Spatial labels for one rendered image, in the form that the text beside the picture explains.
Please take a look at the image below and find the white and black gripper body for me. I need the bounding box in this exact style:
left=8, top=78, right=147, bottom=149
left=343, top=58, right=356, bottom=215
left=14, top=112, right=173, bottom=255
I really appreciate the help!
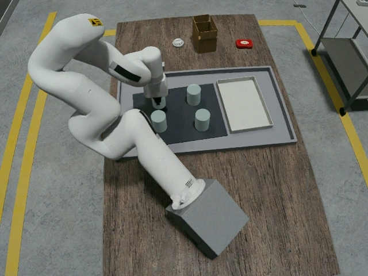
left=143, top=73, right=168, bottom=98

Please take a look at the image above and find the red tin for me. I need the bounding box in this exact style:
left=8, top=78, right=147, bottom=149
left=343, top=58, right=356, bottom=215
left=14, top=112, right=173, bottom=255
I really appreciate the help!
left=236, top=39, right=253, bottom=49

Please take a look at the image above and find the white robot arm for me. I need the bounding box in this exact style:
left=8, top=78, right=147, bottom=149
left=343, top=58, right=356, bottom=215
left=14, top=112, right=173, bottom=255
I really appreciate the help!
left=28, top=14, right=205, bottom=210

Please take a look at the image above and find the brown cardboard box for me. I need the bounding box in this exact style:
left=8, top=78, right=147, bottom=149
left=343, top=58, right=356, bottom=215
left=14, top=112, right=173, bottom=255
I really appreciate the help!
left=193, top=14, right=218, bottom=53

